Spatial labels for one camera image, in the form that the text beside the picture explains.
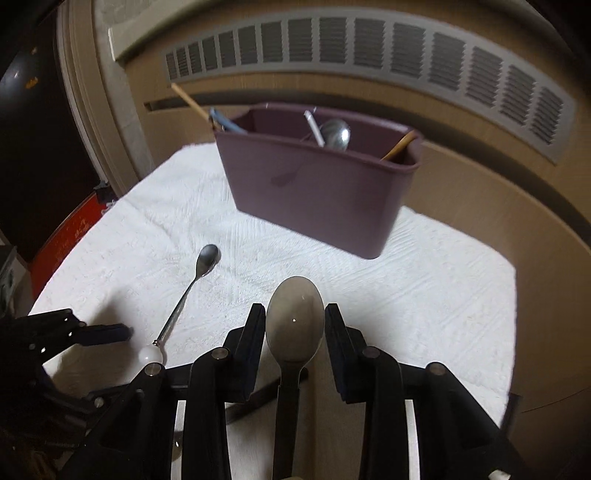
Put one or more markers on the red box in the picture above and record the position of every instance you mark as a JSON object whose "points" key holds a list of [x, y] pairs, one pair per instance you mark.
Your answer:
{"points": [[64, 235]]}

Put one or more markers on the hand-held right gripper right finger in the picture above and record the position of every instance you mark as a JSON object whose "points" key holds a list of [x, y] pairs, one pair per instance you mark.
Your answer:
{"points": [[337, 350]]}

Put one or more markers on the round metal spoon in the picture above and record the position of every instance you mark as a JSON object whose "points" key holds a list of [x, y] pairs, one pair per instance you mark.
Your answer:
{"points": [[337, 134]]}

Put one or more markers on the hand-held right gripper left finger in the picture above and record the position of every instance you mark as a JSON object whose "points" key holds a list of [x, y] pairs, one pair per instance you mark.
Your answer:
{"points": [[256, 350]]}

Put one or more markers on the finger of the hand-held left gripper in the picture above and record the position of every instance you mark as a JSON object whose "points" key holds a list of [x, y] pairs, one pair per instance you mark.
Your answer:
{"points": [[108, 333], [92, 400]]}

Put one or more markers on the small spoon with white knob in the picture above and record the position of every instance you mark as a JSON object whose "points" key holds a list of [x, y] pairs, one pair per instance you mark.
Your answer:
{"points": [[207, 258]]}

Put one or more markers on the wooden chopstick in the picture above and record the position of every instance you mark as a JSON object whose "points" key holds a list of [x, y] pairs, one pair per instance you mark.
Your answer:
{"points": [[189, 101]]}

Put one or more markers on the purple utensil holder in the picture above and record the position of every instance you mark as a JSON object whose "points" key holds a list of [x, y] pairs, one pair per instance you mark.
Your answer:
{"points": [[314, 194]]}

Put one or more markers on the white towel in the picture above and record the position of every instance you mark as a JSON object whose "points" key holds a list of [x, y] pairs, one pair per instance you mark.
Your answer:
{"points": [[369, 300]]}

